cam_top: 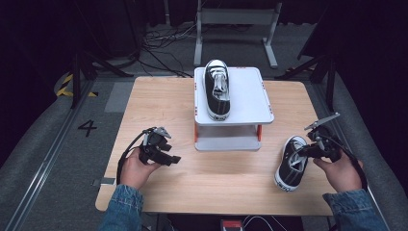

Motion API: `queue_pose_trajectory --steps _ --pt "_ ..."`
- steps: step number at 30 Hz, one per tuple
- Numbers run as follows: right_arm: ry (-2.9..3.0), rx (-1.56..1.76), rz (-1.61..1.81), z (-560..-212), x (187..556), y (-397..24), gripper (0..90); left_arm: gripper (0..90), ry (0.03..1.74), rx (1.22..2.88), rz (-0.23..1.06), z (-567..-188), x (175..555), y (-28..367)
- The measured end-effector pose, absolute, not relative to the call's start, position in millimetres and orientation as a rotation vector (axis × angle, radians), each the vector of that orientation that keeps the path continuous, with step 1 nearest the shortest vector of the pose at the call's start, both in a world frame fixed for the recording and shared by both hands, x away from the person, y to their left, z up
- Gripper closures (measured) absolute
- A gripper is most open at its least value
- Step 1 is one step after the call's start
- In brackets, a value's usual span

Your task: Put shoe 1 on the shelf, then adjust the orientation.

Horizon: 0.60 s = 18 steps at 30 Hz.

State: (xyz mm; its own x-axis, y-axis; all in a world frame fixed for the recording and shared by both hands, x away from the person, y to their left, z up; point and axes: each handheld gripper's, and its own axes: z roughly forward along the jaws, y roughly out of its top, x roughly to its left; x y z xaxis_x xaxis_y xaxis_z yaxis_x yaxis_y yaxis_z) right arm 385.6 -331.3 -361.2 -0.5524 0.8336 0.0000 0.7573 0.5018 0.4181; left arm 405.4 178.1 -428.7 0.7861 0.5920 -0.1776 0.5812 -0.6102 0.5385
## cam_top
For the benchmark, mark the person's left hand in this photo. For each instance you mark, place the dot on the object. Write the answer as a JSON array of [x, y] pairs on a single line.
[[134, 171]]

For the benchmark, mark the grey metal frame stand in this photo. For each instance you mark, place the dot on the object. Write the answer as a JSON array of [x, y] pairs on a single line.
[[237, 16]]

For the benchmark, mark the person's right hand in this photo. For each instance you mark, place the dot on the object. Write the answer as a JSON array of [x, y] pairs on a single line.
[[344, 174]]

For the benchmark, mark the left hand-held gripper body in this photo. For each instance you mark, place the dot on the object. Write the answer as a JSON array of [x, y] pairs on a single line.
[[154, 144]]

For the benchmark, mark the red and black device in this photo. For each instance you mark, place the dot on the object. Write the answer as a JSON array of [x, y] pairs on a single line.
[[231, 225]]

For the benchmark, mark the white two-tier shoe rack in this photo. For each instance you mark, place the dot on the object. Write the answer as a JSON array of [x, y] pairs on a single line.
[[248, 96]]

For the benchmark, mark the black canvas sneaker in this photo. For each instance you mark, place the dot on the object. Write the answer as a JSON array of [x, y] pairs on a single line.
[[290, 173], [218, 99]]

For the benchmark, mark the yellow and black floor tape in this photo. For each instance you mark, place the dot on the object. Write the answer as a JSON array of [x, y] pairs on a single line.
[[65, 92]]

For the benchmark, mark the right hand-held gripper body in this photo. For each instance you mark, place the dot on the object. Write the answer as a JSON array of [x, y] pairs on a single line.
[[327, 141]]

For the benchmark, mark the black tripod stand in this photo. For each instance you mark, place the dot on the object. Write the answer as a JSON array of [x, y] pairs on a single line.
[[76, 80], [330, 80]]

